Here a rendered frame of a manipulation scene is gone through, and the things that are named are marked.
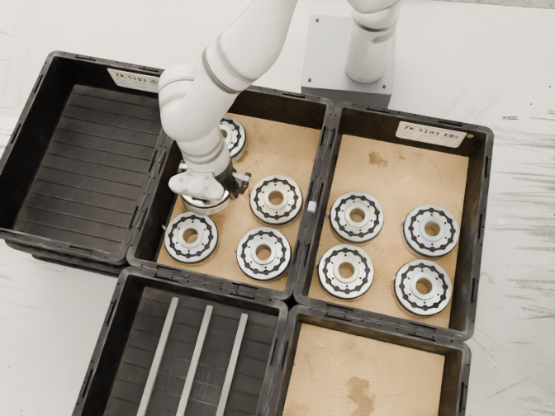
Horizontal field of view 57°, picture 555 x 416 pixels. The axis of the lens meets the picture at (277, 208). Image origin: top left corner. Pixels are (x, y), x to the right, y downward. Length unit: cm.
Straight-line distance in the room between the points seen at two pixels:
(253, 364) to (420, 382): 30
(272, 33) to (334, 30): 67
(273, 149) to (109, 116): 37
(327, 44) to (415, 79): 25
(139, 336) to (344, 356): 38
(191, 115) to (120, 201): 45
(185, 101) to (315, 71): 57
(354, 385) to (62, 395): 59
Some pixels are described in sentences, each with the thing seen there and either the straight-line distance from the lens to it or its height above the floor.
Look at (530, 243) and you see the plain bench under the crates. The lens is 123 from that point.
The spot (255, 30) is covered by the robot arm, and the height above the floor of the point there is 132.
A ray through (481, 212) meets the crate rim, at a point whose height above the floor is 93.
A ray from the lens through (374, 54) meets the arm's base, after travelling 110.
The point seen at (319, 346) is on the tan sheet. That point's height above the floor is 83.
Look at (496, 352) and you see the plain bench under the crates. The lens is 116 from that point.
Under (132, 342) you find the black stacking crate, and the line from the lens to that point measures 101.
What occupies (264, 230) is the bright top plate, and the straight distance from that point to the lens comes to 97.
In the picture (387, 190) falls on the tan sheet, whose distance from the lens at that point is 105.
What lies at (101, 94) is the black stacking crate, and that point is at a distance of 122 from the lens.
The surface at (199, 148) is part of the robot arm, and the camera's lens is 77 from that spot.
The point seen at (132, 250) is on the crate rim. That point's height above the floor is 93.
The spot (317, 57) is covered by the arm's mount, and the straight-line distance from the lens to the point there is 122.
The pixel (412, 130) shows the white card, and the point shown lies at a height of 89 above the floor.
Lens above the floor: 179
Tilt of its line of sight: 70 degrees down
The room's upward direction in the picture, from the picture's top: 7 degrees counter-clockwise
